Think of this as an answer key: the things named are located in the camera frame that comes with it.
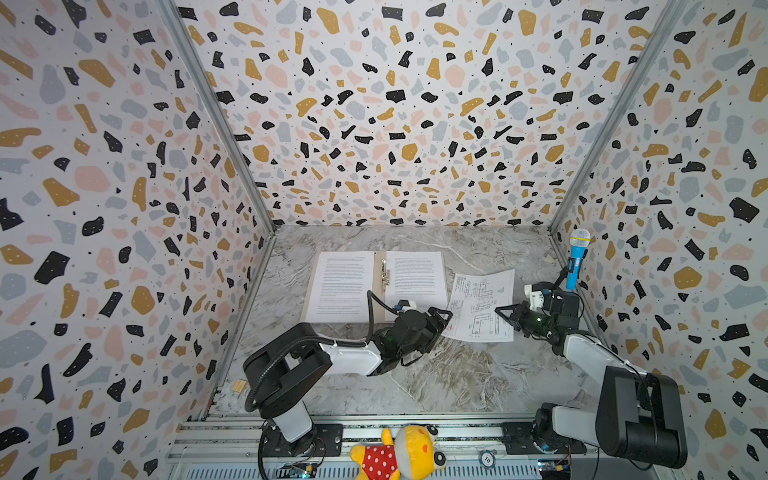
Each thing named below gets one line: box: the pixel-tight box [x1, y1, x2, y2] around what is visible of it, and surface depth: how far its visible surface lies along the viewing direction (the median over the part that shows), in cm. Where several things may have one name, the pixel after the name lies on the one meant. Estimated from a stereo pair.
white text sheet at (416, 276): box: [385, 251, 448, 322], surface depth 108 cm
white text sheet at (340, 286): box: [305, 251, 375, 323], surface depth 108 cm
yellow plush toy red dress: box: [350, 424, 447, 480], surface depth 68 cm
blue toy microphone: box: [566, 229, 591, 291], surface depth 86 cm
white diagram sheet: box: [442, 269, 515, 342], surface depth 94 cm
